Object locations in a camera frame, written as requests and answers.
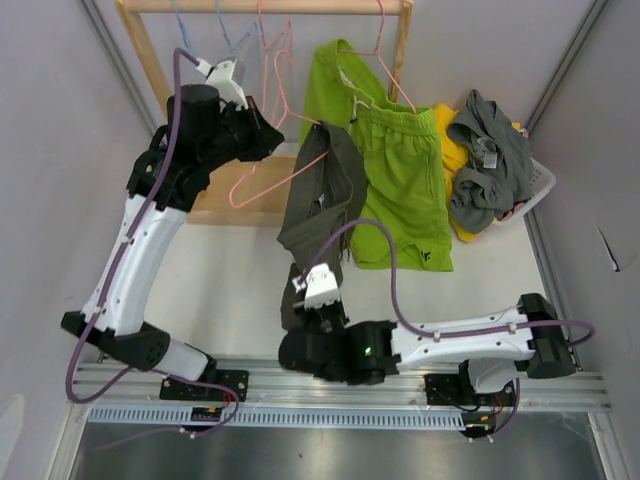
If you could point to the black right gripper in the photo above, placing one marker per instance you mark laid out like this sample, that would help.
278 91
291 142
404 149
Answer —
308 312

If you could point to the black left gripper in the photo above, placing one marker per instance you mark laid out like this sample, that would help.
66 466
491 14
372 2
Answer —
265 138

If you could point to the dark olive shorts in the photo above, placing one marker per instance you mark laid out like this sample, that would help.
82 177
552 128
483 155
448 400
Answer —
329 190

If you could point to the light blue wire hanger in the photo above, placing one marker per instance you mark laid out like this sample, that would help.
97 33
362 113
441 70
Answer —
245 44
185 35

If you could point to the lime green shorts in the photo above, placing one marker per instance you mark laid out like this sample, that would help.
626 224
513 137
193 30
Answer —
401 148

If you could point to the yellow shorts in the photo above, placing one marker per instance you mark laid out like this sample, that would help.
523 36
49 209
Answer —
455 156

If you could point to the grey shorts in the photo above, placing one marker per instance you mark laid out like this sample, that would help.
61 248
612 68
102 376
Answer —
498 173

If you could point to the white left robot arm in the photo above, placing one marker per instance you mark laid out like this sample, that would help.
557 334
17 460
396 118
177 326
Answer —
209 127

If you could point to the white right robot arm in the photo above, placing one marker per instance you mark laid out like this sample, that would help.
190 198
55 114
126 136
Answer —
526 340

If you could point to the wooden clothes rack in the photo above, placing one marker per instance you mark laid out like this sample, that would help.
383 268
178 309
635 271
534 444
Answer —
242 194

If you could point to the white plastic basket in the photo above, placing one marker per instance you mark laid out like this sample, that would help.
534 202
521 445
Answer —
542 181

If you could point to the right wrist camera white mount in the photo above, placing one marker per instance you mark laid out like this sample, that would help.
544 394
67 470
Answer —
319 287

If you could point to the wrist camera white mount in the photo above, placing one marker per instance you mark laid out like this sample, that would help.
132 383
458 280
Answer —
319 287
226 77

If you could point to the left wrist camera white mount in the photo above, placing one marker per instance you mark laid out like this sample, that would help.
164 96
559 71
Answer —
226 77

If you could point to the slotted cable duct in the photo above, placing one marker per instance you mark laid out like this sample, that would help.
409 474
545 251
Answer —
414 419

